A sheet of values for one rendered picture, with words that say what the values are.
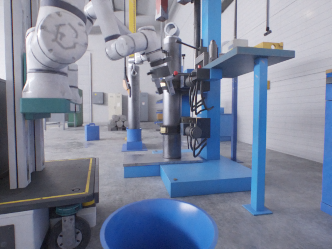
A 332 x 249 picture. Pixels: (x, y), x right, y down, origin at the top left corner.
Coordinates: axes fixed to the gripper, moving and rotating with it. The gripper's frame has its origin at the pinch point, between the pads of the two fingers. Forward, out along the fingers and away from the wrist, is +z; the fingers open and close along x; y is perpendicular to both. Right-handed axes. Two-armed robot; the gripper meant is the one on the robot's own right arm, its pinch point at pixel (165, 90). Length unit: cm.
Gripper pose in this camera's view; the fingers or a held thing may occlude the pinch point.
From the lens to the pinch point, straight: 106.2
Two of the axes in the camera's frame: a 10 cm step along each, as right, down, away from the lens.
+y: -8.2, 4.2, -3.8
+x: 4.8, 1.5, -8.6
